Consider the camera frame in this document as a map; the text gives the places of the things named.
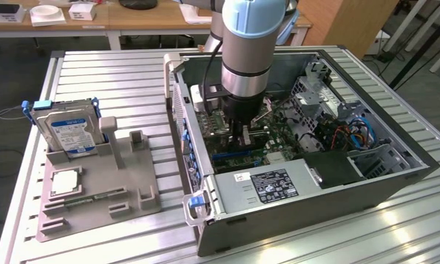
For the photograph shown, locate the blue disk caddy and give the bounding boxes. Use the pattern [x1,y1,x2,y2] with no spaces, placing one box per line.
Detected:
[20,97,104,144]

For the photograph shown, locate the grey floor cable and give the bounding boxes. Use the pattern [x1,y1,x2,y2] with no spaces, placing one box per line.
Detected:
[0,107,27,120]

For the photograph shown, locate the metal drive cage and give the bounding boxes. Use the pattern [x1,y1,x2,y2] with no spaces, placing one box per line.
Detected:
[291,59,364,118]

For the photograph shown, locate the open black PC case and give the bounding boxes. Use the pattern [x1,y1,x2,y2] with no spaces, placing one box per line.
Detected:
[164,48,440,258]

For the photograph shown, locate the orange yellow power wires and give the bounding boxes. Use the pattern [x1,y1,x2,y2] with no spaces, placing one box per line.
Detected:
[330,123,359,151]

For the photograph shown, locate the blue case latch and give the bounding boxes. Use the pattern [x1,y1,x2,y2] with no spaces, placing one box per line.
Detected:
[188,194,204,209]

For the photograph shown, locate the grey parts rack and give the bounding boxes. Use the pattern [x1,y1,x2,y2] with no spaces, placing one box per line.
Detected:
[36,117,163,243]

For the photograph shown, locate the wooden cabinet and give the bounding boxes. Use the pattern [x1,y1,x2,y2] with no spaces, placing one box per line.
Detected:
[296,0,400,60]

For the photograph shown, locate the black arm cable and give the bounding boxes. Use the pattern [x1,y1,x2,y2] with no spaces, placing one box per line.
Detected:
[203,41,225,116]

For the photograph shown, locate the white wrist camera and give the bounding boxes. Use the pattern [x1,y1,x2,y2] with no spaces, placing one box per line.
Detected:
[189,84,219,113]

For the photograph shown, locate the hard disk blue label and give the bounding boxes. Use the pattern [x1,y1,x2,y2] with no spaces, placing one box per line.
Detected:
[36,103,99,159]

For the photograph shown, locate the silver CPU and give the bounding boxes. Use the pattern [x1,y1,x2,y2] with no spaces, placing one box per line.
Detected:
[51,170,80,195]

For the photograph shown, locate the blue wire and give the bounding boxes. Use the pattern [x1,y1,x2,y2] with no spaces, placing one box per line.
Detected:
[350,117,378,151]

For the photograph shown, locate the black stand pole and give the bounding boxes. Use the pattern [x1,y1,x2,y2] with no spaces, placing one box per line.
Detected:
[388,0,440,90]

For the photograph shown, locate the small white labelled box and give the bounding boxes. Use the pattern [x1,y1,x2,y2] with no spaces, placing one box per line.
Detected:
[68,4,99,21]

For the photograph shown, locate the white box black insert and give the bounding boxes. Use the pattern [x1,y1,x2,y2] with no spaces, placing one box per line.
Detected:
[0,4,27,23]

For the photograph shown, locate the grey power supply unit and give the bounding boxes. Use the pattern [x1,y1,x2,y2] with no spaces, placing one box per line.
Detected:
[208,161,322,214]

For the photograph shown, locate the black round object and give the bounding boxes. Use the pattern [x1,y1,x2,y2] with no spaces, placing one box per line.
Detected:
[119,0,159,10]

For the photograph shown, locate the green motherboard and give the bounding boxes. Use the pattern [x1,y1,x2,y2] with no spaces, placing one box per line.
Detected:
[196,92,303,174]

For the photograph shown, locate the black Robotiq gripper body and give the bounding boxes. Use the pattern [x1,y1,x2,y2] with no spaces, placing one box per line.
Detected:
[223,95,263,127]

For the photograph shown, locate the metal disk bay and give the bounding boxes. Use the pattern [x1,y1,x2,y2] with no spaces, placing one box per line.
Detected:
[347,142,415,179]

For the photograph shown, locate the metal socket cover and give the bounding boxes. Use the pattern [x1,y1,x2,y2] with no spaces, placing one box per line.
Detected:
[255,96,280,122]

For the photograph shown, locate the black graphics card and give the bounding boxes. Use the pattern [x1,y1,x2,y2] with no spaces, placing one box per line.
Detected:
[219,129,269,152]

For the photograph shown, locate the white table frame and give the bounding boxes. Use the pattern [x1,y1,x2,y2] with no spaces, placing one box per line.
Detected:
[383,0,440,74]

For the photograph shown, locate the white round dish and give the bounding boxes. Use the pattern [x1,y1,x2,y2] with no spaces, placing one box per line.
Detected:
[29,4,67,28]

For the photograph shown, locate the white papers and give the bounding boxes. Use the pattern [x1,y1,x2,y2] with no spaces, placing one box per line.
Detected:
[179,4,213,25]

